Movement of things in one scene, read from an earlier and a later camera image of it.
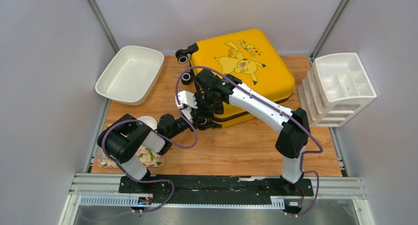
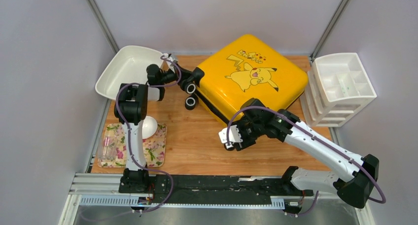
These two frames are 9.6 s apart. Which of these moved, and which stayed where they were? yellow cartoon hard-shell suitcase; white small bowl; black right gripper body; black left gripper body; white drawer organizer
Moved: black left gripper body; black right gripper body; yellow cartoon hard-shell suitcase
Stayed: white drawer organizer; white small bowl
